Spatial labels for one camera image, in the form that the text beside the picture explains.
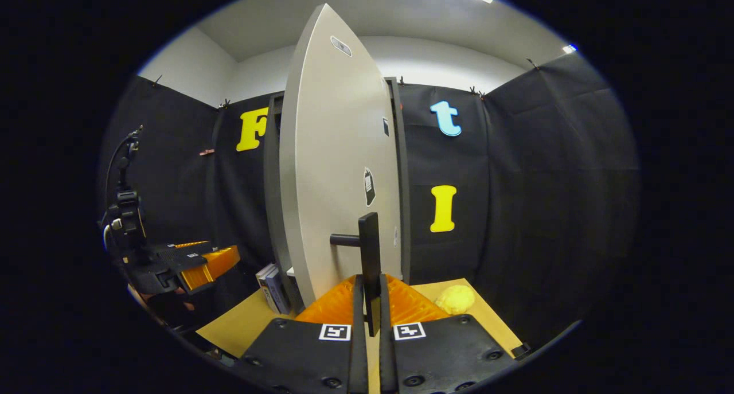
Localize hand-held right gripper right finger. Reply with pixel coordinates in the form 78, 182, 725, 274
378, 274, 520, 394

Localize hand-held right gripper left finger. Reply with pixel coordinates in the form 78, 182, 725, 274
238, 274, 369, 394

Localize black cabinet door handle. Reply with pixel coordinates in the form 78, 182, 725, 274
330, 212, 382, 337

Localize beige cabinet door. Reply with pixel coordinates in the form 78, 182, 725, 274
279, 3, 402, 307

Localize dark grey cabinet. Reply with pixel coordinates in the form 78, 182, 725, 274
264, 77, 412, 315

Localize pale thin book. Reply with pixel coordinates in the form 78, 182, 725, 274
256, 263, 275, 313

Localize grey-blue book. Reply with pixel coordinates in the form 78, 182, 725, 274
267, 268, 291, 315

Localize yellow lumpy toy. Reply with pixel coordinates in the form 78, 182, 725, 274
435, 284, 477, 315

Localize black backdrop cloth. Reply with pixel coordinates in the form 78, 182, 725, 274
97, 53, 640, 349

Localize black cable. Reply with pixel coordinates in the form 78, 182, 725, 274
104, 126, 144, 223

